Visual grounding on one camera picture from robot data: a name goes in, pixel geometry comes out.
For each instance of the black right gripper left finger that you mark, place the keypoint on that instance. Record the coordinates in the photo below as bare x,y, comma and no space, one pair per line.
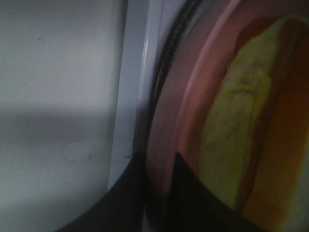
121,209

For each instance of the sandwich with yellow filling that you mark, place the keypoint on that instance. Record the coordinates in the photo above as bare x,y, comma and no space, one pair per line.
256,134

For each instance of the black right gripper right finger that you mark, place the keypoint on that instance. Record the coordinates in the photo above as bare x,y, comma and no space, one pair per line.
193,208

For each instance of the pink round plate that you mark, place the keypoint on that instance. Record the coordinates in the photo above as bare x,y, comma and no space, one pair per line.
200,65

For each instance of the white microwave oven body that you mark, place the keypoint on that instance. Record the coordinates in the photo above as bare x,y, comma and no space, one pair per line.
148,23

